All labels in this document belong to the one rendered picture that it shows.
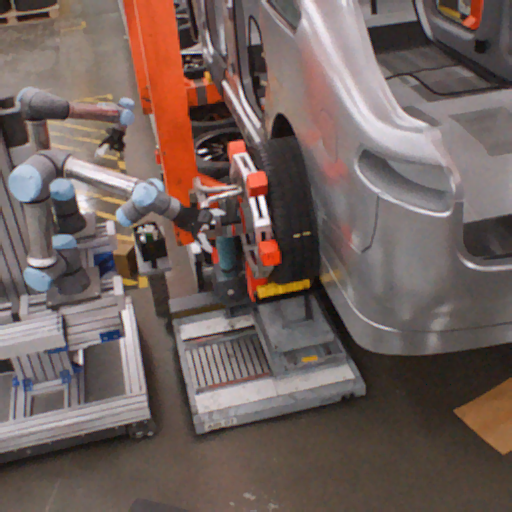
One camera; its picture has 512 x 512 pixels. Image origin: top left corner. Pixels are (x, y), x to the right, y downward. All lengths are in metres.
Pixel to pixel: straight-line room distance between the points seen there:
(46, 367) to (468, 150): 2.19
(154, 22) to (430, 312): 1.72
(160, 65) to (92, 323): 1.18
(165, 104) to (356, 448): 1.79
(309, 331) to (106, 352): 1.02
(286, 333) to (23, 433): 1.30
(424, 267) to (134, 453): 1.72
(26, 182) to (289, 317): 1.56
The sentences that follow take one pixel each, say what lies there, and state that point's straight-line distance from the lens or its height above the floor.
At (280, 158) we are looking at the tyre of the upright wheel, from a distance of 2.89.
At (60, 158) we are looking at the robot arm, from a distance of 2.53.
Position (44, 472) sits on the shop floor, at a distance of 3.33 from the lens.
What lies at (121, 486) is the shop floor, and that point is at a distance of 3.17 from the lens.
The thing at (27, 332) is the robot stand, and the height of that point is 0.74.
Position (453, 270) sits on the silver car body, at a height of 1.19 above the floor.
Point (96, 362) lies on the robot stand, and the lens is 3.45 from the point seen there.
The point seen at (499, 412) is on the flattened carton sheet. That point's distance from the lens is 3.38.
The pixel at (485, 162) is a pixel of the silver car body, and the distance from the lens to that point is 3.22.
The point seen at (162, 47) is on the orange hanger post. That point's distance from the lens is 3.15.
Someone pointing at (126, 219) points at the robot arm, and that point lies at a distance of 2.33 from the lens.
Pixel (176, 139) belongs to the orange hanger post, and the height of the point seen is 1.12.
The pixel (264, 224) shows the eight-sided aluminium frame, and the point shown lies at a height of 0.96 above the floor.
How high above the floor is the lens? 2.43
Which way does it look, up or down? 33 degrees down
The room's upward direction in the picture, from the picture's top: 6 degrees counter-clockwise
